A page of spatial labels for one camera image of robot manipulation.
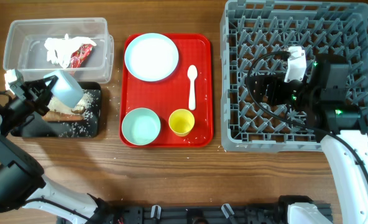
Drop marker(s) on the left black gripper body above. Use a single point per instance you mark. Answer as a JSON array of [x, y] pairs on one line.
[[19, 109]]

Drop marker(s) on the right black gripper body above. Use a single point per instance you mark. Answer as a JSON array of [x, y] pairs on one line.
[[293, 93]]

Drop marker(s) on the blue bowl with rice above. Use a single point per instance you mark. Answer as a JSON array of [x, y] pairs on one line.
[[66, 89]]

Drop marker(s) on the pile of rice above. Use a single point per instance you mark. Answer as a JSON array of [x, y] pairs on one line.
[[58, 106]]

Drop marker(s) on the brown food scrap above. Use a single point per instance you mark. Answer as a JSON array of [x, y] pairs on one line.
[[78, 110]]

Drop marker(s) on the yellow plastic cup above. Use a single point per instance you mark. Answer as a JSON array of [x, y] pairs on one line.
[[181, 122]]

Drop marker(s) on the green bowl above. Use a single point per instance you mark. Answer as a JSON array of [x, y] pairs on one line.
[[141, 126]]

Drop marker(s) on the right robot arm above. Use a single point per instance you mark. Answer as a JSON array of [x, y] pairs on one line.
[[338, 126]]

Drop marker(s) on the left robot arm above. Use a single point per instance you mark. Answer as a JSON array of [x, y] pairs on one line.
[[23, 183]]

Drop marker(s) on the black waste tray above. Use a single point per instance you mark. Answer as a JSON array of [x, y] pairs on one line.
[[88, 127]]

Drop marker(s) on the grey dishwasher rack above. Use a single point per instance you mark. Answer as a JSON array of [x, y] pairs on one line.
[[250, 29]]

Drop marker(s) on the carrot piece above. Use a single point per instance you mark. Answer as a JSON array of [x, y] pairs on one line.
[[57, 116]]

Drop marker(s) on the red snack wrapper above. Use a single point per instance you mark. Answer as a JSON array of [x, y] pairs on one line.
[[79, 56]]

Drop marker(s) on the clear plastic bin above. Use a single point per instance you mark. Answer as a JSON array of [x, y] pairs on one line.
[[25, 50]]

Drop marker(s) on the white plastic spoon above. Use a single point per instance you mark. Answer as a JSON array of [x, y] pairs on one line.
[[192, 74]]

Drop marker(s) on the large light blue plate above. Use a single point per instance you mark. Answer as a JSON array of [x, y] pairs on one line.
[[151, 57]]

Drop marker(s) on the red plastic tray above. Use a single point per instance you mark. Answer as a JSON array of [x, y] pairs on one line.
[[170, 94]]

